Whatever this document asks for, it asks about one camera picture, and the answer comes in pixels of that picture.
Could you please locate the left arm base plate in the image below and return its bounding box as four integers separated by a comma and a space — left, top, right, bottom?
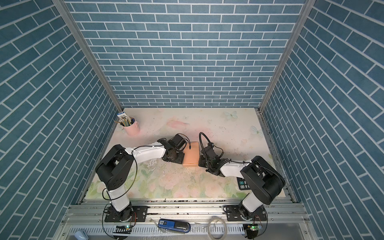
103, 206, 148, 223

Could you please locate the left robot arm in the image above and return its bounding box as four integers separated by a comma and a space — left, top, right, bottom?
96, 134, 192, 222

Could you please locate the black calculator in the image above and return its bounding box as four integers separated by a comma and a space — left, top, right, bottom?
237, 178, 251, 191

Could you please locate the pink pen cup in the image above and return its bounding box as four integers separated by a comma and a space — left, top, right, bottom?
122, 118, 141, 137

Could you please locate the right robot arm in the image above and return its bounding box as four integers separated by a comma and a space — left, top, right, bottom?
199, 143, 286, 220

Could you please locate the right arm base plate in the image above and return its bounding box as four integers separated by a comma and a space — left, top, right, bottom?
223, 205, 268, 222

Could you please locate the blue handheld device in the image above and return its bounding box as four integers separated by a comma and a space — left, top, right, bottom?
158, 219, 191, 233

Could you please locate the pink paper box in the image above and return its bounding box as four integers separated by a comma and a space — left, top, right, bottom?
183, 142, 200, 168

